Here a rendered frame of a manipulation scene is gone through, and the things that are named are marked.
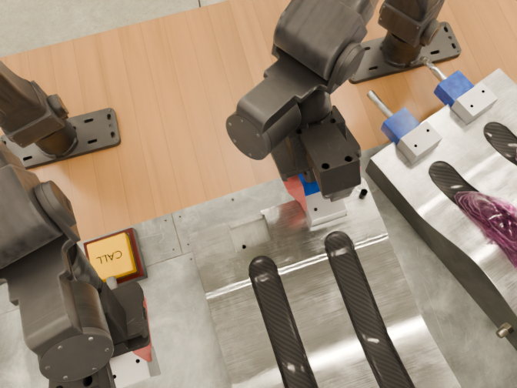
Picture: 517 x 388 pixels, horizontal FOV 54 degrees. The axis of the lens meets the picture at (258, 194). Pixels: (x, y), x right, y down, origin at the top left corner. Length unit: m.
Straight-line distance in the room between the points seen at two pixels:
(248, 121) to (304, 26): 0.10
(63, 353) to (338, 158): 0.31
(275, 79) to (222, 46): 0.42
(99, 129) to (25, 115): 0.18
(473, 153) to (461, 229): 0.13
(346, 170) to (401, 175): 0.26
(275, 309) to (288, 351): 0.05
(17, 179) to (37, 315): 0.11
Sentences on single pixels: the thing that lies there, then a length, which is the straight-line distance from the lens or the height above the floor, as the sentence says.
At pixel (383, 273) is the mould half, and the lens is 0.70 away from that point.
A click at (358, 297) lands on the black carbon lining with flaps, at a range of 0.70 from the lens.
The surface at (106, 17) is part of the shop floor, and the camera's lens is 2.10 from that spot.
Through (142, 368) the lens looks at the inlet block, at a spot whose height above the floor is 0.96.
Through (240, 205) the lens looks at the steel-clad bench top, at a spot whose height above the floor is 0.80.
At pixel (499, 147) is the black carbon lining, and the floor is 0.85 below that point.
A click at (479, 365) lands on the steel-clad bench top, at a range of 0.81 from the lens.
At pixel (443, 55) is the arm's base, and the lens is 0.95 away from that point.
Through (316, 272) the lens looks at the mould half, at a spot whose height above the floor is 0.89.
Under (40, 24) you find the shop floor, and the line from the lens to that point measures 2.17.
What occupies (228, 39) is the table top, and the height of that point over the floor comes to 0.80.
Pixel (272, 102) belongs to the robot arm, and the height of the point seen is 1.12.
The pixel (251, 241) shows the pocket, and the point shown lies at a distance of 0.72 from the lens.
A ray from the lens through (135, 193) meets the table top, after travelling 0.84.
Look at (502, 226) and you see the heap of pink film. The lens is 0.74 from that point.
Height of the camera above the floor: 1.56
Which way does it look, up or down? 71 degrees down
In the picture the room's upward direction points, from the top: 8 degrees counter-clockwise
